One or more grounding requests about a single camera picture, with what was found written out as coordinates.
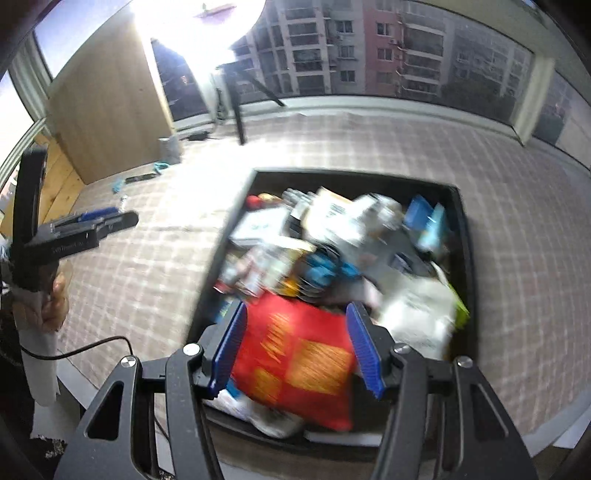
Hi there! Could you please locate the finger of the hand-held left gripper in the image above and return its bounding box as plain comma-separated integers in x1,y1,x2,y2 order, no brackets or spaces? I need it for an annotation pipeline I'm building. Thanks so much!
95,211,140,241
52,208,123,228

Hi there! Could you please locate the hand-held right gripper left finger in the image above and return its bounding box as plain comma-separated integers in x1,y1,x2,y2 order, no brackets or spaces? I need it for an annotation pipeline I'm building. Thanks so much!
53,300,250,480

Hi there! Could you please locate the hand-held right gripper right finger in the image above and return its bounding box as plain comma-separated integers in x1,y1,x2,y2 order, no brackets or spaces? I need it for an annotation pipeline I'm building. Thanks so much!
345,301,541,480

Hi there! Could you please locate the black tray container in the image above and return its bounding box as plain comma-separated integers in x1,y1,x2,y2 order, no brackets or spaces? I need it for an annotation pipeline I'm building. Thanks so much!
189,168,478,450

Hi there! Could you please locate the person's left forearm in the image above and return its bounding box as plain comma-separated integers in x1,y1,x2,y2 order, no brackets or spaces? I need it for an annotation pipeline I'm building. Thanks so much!
13,281,62,408

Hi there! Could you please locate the person's left hand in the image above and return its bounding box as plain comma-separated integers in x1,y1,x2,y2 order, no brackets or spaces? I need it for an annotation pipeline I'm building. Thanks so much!
42,272,71,332

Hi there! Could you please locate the pine wood panel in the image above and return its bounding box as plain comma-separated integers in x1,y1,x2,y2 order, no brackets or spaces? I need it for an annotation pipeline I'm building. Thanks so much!
0,133,86,234

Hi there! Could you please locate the plaid pink carpet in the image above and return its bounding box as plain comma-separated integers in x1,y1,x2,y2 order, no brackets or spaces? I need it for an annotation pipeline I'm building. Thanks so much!
55,111,591,462

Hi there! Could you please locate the white plastic bag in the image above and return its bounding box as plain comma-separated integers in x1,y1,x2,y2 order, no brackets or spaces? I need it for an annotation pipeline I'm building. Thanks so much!
381,272,465,361

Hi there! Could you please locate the red snack packet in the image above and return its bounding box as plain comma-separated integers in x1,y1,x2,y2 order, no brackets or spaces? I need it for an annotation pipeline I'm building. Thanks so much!
231,293,358,432

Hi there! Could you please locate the white printed packet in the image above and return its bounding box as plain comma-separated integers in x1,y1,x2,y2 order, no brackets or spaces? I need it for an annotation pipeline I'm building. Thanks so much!
205,390,306,439

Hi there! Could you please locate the wooden cabinet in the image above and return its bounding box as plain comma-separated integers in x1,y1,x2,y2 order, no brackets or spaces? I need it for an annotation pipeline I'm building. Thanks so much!
45,25,177,186

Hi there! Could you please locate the white cardboard box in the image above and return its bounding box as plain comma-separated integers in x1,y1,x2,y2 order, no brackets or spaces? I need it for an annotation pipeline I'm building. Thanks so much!
305,187,366,246

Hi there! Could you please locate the blue box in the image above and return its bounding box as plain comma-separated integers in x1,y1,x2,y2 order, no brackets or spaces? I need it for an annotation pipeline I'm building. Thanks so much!
405,194,450,254

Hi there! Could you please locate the large glass window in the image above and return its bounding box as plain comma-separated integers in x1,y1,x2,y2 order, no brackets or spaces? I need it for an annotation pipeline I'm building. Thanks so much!
152,0,591,153

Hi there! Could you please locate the black cable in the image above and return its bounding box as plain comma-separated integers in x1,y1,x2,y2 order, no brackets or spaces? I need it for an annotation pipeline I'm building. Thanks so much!
21,336,136,360

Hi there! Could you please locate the white ring light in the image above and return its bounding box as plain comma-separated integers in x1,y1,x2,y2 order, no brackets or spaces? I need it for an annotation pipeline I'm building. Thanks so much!
131,0,266,61

